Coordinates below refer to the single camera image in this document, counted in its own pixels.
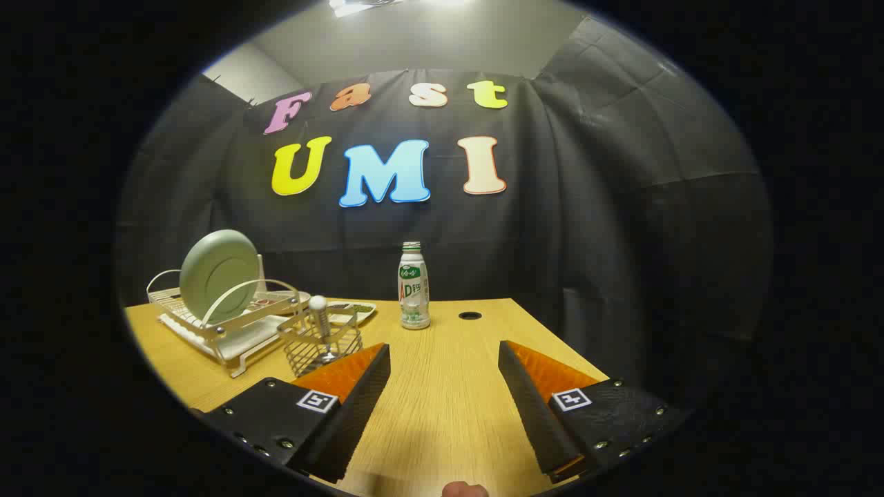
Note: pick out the pale green plate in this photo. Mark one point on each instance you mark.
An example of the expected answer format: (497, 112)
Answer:
(217, 273)

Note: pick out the ceiling light fixture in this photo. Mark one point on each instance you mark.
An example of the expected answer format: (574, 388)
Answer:
(366, 5)

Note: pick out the white divided snack dish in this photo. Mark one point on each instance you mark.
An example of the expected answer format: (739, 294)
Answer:
(360, 310)

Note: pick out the black backdrop cloth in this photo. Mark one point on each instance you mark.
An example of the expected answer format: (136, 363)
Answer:
(587, 228)

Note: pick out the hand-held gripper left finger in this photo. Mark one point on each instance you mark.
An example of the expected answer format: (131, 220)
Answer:
(359, 400)

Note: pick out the white plastic drink bottle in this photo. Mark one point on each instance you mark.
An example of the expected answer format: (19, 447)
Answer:
(414, 290)

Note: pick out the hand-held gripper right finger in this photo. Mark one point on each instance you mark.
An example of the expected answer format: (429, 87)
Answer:
(528, 407)

